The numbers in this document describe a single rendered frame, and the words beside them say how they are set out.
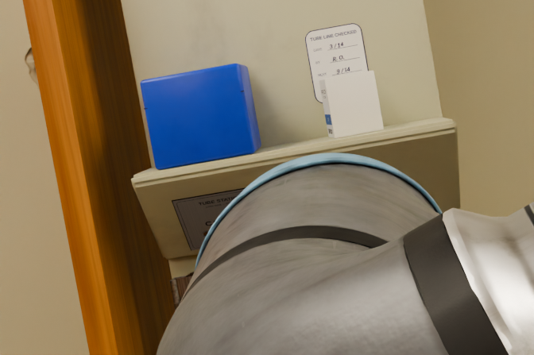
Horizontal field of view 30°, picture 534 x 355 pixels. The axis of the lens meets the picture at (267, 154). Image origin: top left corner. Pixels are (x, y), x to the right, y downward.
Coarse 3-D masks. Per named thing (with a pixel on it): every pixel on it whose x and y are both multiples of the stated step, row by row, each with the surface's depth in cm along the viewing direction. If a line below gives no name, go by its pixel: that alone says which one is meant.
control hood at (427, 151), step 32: (384, 128) 103; (416, 128) 96; (448, 128) 95; (224, 160) 97; (256, 160) 96; (288, 160) 96; (384, 160) 98; (416, 160) 98; (448, 160) 98; (160, 192) 98; (192, 192) 99; (448, 192) 102; (160, 224) 102
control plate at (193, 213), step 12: (228, 192) 99; (240, 192) 99; (180, 204) 100; (192, 204) 100; (204, 204) 100; (216, 204) 100; (228, 204) 101; (180, 216) 101; (192, 216) 102; (204, 216) 102; (216, 216) 102; (192, 228) 103; (204, 228) 103; (192, 240) 104
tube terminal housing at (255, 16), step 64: (128, 0) 108; (192, 0) 107; (256, 0) 107; (320, 0) 106; (384, 0) 106; (192, 64) 108; (256, 64) 107; (384, 64) 106; (320, 128) 107; (192, 256) 109
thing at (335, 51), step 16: (304, 32) 107; (320, 32) 107; (336, 32) 107; (352, 32) 106; (320, 48) 107; (336, 48) 107; (352, 48) 107; (320, 64) 107; (336, 64) 107; (352, 64) 107; (320, 96) 107
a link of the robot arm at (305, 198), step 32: (320, 160) 44; (352, 160) 44; (256, 192) 43; (288, 192) 41; (320, 192) 40; (352, 192) 40; (384, 192) 42; (416, 192) 46; (224, 224) 42; (256, 224) 38; (288, 224) 36; (320, 224) 36; (352, 224) 36; (384, 224) 37; (416, 224) 40; (224, 256) 36
